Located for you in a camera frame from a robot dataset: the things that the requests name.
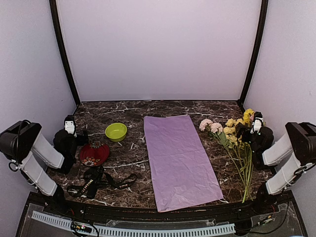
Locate left black frame post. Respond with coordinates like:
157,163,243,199
49,0,81,106

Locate right black frame post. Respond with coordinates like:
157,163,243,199
237,0,269,112

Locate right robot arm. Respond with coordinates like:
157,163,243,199
236,112,316,214

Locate small yellow filler flowers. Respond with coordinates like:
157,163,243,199
233,138,253,203

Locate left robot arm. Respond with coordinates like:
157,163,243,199
0,116,89,215

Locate pink wrapping paper sheet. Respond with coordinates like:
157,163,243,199
144,116,223,212

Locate black printed ribbon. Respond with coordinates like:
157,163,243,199
67,166,137,199

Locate black front rail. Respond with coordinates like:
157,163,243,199
27,191,294,224

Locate black frame post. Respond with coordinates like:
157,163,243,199
237,0,269,112
49,0,81,106

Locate yellow daisy bunch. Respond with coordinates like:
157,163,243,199
223,118,253,202

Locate red floral dish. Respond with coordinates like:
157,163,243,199
79,141,110,167

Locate yellow rose stem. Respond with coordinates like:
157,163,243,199
243,109,255,124

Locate green plastic bowl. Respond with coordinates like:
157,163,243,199
105,123,127,142

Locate white slotted cable duct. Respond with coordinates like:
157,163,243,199
31,211,236,237

